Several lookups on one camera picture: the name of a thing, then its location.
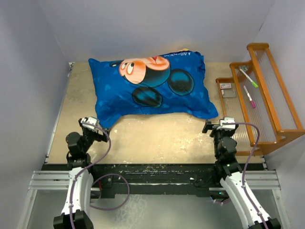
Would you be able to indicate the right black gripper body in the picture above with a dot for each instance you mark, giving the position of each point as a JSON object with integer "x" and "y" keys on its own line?
{"x": 218, "y": 134}

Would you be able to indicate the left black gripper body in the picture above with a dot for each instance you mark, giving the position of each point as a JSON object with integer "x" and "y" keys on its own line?
{"x": 88, "y": 138}

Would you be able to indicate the blue cartoon pillowcase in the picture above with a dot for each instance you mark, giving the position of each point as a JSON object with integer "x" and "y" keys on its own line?
{"x": 168, "y": 83}

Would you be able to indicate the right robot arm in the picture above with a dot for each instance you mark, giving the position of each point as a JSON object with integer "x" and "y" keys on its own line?
{"x": 231, "y": 176}

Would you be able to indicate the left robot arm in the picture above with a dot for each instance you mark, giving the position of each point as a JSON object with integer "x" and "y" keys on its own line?
{"x": 75, "y": 213}

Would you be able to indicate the pink cap marker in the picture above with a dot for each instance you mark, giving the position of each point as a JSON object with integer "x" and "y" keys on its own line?
{"x": 249, "y": 97}

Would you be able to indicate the wooden tiered rack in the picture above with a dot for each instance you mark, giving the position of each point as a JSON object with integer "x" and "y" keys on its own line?
{"x": 275, "y": 115}

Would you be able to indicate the green cap marker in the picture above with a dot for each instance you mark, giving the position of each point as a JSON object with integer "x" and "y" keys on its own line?
{"x": 248, "y": 77}

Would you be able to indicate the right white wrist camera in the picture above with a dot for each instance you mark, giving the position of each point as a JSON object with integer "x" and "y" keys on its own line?
{"x": 227, "y": 124}

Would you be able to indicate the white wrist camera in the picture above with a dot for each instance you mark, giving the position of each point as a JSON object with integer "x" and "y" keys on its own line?
{"x": 89, "y": 121}
{"x": 227, "y": 124}

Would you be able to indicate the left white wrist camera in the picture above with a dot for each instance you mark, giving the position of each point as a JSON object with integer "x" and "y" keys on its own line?
{"x": 89, "y": 121}

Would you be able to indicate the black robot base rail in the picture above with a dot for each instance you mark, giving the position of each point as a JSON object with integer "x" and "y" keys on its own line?
{"x": 156, "y": 179}

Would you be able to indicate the aluminium frame rail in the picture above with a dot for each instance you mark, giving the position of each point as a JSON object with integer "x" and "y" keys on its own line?
{"x": 49, "y": 180}

